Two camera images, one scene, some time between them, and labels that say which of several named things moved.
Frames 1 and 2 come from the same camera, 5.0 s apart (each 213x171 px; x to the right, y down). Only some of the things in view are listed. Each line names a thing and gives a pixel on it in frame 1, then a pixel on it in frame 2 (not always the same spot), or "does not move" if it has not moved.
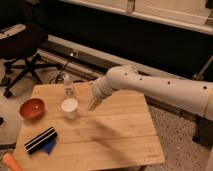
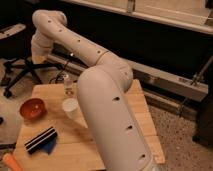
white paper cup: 70,105 does not move
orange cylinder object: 11,163 does not move
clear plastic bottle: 68,86 does not move
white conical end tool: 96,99 → 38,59
